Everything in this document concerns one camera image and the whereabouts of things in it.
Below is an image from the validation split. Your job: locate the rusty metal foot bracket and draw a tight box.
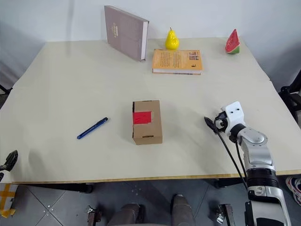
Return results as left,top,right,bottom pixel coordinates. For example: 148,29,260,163
87,204,102,226
215,203,235,226

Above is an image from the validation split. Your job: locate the yellow pear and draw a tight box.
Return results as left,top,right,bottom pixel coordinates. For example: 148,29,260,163
165,27,180,50

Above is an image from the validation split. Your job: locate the red tape patch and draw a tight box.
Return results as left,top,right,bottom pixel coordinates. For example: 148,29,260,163
132,111,152,125

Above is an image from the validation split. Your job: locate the black metal stand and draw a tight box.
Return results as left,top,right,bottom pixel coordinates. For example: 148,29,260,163
0,80,14,110

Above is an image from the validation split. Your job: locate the white red blue sneaker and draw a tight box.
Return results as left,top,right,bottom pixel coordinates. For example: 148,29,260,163
285,176,301,208

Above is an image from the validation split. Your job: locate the blue pen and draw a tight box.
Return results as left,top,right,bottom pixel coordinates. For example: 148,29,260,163
77,117,109,140

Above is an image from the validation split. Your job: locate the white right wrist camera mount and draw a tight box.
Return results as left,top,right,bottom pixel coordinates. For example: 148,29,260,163
221,101,247,136

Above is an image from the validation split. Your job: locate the black table frame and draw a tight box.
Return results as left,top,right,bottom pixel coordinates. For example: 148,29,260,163
23,178,247,194

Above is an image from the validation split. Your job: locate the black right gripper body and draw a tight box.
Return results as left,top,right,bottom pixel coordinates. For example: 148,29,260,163
214,112,230,136

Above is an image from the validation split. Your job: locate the red watermelon slice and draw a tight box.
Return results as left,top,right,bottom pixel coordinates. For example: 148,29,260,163
225,28,241,55

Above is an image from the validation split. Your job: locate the dark rounded brown shape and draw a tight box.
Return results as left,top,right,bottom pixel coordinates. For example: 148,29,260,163
173,194,196,226
107,203,145,226

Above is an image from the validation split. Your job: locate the grey-brown hardcover book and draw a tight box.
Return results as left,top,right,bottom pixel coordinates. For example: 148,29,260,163
104,5,150,62

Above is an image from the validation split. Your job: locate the orange paperback book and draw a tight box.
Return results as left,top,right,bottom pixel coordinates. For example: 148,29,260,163
151,48,205,76

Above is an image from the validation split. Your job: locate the black metal chair frame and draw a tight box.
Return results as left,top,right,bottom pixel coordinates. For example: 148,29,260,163
278,69,301,123

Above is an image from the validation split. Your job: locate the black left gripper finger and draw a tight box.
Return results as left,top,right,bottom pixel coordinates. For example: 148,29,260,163
4,150,18,172

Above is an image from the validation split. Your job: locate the brown cardboard box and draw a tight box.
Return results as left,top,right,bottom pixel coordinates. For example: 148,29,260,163
131,100,163,145

